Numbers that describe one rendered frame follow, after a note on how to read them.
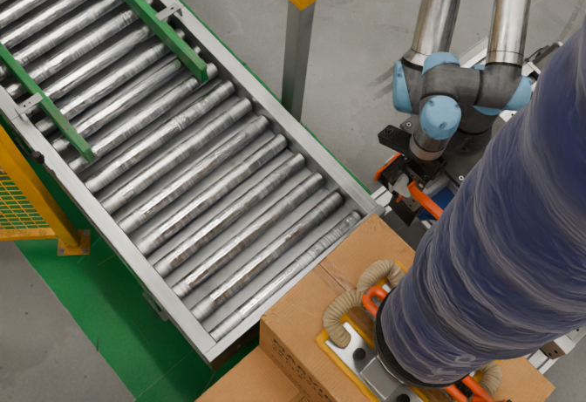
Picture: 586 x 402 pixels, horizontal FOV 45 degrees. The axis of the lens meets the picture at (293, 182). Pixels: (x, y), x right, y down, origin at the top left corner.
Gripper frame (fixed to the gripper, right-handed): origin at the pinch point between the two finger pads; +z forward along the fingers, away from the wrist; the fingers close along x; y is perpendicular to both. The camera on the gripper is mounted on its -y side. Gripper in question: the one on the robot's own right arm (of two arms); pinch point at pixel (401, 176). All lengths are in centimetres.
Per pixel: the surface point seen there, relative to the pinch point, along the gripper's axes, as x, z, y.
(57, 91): -39, 53, -108
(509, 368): -11, 14, 49
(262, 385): -53, 54, 8
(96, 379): -90, 108, -39
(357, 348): -35.1, 9.6, 20.9
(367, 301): -28.0, 0.2, 15.6
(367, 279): -22.9, 5.2, 11.6
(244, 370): -54, 54, 1
